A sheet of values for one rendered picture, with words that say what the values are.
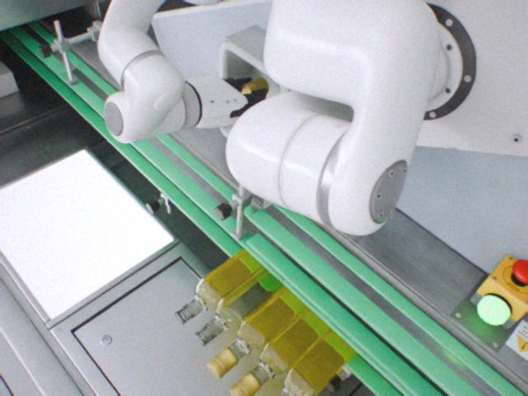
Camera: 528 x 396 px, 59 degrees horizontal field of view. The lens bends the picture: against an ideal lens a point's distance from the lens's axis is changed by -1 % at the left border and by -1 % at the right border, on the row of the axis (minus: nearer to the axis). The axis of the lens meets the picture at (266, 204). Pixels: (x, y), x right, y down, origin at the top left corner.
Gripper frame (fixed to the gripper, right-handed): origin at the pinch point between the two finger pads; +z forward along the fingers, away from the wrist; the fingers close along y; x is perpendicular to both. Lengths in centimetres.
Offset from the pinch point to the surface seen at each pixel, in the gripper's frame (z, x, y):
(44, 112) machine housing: -3, -46, -69
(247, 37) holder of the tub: 2.6, 7.5, -6.1
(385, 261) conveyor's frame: 0.2, -10.8, 37.6
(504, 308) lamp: 1, -4, 55
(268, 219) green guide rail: -6.5, -15.0, 17.4
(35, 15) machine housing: -5, -17, -72
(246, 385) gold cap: -23, -31, 34
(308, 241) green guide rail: -4.4, -14.5, 25.5
